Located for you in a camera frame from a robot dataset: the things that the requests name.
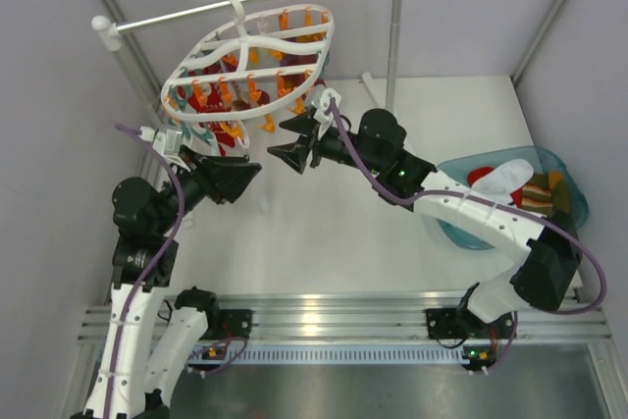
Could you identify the silver clothes rack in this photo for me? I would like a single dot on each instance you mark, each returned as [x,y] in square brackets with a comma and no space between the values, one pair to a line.
[112,36]

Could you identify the hanging white sock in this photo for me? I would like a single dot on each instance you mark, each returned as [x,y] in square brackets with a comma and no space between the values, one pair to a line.
[259,192]

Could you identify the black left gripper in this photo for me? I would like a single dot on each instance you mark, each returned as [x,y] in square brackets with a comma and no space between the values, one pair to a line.
[222,178]

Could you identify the green orange striped sock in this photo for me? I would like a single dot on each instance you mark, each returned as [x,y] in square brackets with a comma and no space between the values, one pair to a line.
[546,194]

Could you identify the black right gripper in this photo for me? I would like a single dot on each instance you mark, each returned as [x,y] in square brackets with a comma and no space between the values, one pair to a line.
[295,154]

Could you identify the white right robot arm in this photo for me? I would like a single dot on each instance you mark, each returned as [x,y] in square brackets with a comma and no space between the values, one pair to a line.
[543,249]

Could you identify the white oval clip hanger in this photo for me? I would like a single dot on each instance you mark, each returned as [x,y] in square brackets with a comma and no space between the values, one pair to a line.
[233,73]

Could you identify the teal plastic basket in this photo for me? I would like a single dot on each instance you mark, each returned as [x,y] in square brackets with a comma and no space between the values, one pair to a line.
[541,159]

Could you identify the red sock in basket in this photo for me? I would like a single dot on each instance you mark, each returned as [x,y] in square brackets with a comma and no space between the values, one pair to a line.
[481,174]

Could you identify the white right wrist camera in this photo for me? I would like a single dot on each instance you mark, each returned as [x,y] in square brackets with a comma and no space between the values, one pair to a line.
[321,98]

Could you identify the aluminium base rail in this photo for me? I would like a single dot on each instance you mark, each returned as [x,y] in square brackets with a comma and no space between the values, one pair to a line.
[396,330]

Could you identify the white sock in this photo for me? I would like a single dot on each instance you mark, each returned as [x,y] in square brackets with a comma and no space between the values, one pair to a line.
[505,178]
[259,192]

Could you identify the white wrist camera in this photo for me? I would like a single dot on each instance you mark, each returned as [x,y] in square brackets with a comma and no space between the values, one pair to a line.
[321,98]
[166,143]

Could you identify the maroon purple-toed sock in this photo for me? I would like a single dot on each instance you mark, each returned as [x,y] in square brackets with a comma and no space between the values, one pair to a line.
[296,80]

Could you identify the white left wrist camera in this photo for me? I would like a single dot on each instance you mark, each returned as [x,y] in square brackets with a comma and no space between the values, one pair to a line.
[166,143]

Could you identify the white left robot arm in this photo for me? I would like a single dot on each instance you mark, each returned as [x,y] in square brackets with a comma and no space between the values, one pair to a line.
[137,267]

